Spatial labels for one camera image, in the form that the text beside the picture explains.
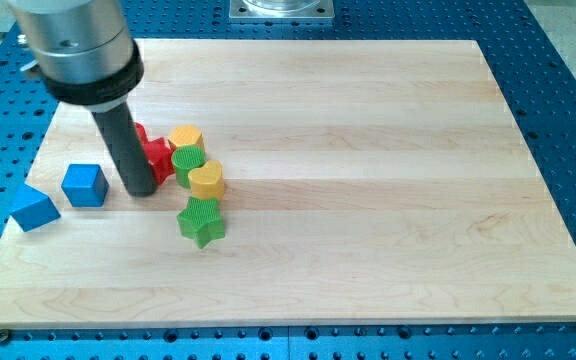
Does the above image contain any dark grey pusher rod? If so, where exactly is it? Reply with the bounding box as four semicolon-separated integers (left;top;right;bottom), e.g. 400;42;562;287
92;102;158;197

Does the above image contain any red star block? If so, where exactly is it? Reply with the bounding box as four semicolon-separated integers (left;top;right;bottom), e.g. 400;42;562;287
142;138;174;185

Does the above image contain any green circle block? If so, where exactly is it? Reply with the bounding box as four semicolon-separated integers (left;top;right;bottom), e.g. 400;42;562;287
171;145;205;188

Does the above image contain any green star block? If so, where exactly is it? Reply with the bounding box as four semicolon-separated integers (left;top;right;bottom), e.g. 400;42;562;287
177;197;226;249

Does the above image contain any blue cube block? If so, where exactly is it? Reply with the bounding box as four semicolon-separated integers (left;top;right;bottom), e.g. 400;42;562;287
61;164;109;207

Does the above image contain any yellow hexagon block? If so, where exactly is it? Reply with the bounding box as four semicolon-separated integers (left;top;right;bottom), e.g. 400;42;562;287
167;125;205;150

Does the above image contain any yellow heart block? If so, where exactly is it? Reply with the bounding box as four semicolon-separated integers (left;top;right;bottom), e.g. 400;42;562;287
188;160;225;201

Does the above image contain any blue triangle block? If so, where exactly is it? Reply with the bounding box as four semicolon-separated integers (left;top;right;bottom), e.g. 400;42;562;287
10;184;61;232

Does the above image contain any left board corner screw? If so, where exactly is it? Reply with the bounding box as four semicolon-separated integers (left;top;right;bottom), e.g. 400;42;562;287
0;329;12;345

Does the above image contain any light wooden board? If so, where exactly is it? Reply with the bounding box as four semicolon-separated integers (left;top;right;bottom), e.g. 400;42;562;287
0;39;576;329

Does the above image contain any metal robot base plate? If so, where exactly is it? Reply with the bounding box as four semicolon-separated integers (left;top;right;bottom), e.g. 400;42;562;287
229;0;335;20

